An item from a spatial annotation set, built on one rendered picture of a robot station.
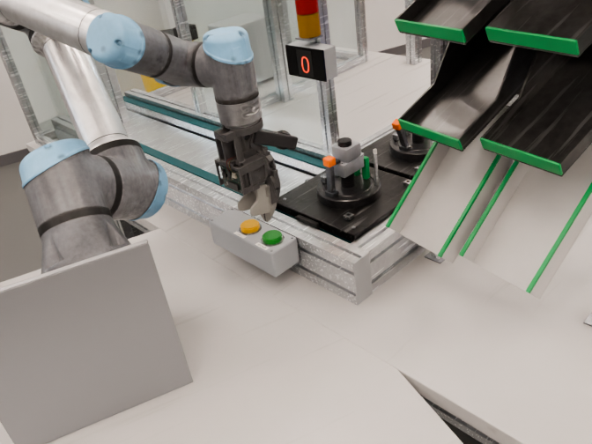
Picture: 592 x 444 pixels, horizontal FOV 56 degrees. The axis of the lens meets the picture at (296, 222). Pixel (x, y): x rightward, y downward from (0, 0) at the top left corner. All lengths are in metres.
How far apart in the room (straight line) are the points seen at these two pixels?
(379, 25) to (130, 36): 4.61
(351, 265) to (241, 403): 0.31
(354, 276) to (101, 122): 0.55
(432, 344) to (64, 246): 0.62
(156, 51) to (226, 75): 0.11
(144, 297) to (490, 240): 0.56
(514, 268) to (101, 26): 0.72
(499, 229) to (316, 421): 0.43
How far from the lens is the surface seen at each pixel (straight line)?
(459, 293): 1.12
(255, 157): 1.00
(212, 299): 1.17
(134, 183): 1.04
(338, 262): 1.06
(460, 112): 0.95
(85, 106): 1.14
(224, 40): 0.92
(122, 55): 0.89
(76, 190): 0.95
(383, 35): 5.46
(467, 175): 1.02
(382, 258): 1.11
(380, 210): 1.16
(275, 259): 1.10
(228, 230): 1.19
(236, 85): 0.94
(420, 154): 1.34
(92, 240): 0.91
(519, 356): 1.01
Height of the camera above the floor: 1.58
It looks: 32 degrees down
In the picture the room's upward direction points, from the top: 9 degrees counter-clockwise
